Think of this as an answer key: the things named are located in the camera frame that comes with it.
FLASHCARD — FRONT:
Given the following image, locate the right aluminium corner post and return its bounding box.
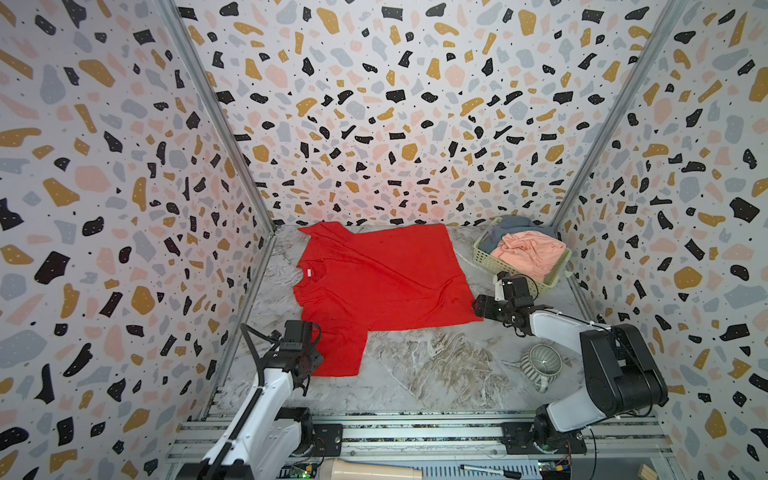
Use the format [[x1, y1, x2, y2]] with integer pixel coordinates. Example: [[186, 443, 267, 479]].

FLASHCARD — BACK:
[[551, 0, 686, 230]]

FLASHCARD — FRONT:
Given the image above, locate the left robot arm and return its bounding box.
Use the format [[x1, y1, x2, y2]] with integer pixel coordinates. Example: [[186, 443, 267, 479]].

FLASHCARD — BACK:
[[176, 320, 323, 479]]

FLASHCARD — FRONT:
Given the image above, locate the red t shirt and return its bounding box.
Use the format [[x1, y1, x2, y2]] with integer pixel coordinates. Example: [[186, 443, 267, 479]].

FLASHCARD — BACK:
[[293, 222, 479, 378]]

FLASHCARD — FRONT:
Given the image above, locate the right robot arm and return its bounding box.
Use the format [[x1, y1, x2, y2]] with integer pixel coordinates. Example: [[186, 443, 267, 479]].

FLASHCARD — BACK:
[[472, 272, 669, 453]]

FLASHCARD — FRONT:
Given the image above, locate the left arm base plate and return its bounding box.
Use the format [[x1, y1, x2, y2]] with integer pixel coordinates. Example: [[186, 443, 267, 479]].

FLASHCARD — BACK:
[[289, 424, 343, 461]]

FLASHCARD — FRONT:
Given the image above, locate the grey-blue t shirt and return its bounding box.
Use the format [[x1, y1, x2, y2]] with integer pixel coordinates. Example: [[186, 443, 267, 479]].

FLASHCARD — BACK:
[[477, 215, 557, 254]]

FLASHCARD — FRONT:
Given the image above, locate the pink t shirt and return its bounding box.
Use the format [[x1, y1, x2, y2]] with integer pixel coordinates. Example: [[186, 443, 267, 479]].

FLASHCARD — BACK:
[[491, 231, 566, 282]]

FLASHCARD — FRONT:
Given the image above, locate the small wooden block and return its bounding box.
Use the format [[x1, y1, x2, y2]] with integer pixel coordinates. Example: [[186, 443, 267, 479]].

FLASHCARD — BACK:
[[637, 464, 659, 480]]

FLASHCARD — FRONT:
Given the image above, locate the beige cylinder roll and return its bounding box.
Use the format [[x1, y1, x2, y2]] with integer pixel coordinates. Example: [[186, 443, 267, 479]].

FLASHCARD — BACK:
[[316, 459, 423, 480]]

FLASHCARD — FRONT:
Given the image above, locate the aluminium corner post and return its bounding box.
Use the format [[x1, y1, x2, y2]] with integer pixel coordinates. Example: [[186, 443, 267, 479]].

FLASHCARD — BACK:
[[551, 0, 686, 230], [156, 0, 276, 239]]

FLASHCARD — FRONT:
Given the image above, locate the pale green plastic basket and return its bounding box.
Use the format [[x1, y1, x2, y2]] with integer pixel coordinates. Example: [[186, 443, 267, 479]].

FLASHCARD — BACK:
[[473, 219, 571, 295]]

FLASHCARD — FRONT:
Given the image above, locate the aluminium rail frame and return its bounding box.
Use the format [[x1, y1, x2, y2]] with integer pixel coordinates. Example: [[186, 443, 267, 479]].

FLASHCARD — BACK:
[[164, 409, 679, 480]]

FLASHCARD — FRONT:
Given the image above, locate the green circuit board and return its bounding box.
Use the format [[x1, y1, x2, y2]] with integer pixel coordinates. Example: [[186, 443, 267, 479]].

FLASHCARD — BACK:
[[277, 463, 318, 480]]

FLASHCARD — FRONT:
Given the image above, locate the left aluminium corner post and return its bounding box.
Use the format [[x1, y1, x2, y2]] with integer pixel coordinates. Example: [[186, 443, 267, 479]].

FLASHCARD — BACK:
[[156, 0, 276, 239]]

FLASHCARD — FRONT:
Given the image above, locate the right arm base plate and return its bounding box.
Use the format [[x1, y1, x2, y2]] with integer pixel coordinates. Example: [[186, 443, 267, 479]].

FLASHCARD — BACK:
[[501, 421, 587, 456]]

